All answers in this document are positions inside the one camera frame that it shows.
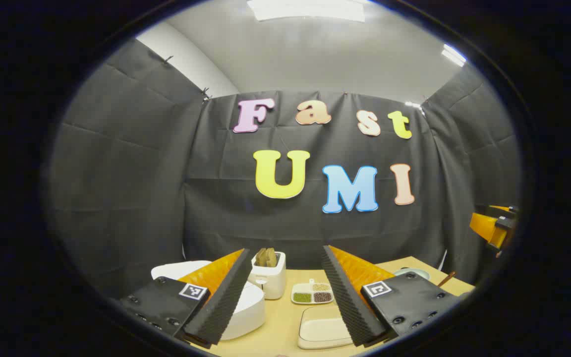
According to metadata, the black backdrop cloth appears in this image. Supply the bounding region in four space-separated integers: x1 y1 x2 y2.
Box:
48 39 521 298

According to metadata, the pale green round plate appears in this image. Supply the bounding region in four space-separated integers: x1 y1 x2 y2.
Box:
393 268 430 281

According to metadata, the large ceiling light panel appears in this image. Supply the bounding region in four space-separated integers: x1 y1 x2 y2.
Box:
247 0 366 22

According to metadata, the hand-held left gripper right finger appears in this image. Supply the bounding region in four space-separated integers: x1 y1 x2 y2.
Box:
321 244 459 348

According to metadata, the white rice cooker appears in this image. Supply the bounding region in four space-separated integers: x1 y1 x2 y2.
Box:
151 261 266 341

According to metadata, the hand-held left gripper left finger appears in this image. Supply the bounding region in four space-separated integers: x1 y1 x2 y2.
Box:
119 248 253 349

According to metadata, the white divided rice dish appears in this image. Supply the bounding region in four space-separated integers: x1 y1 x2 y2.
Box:
291 281 335 305

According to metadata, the cream rectangular tray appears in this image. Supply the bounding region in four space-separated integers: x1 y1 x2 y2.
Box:
297 305 356 351

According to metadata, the small ceiling light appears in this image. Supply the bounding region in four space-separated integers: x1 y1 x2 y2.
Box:
441 44 467 67

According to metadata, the white toaster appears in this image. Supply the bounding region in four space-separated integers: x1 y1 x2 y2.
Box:
248 251 286 300

